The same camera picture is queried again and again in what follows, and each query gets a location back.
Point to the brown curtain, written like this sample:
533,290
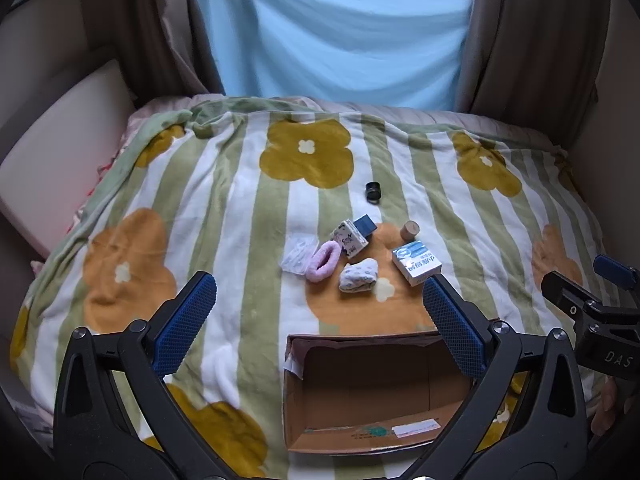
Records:
150,25
530,35

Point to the blue and white box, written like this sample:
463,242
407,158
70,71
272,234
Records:
416,264

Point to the clear plastic packet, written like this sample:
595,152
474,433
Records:
299,255

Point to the person's right hand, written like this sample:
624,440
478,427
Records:
607,402

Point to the pink fuzzy sock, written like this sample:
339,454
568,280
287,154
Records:
322,261

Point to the cardboard box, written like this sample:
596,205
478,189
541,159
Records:
360,385

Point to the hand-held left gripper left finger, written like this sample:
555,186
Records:
187,320

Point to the dark blue box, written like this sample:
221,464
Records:
365,224

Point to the beige cylinder container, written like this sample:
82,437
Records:
410,231

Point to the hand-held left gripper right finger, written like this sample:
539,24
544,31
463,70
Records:
452,325

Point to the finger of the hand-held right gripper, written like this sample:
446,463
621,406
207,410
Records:
562,290
616,269

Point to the white patterned sock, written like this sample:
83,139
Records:
357,276

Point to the light blue hanging sheet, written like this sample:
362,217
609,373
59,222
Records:
340,35

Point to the small black cylinder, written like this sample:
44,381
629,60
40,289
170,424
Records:
373,192

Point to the striped flower-print blanket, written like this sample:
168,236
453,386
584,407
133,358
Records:
240,200

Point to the white cushion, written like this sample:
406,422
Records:
60,150

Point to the white patterned box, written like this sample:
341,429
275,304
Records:
346,240

